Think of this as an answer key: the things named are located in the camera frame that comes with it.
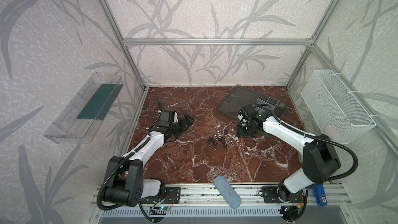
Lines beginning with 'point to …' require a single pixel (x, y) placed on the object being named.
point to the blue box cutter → (320, 194)
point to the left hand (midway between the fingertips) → (192, 119)
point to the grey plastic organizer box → (240, 96)
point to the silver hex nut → (219, 136)
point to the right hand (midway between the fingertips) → (239, 130)
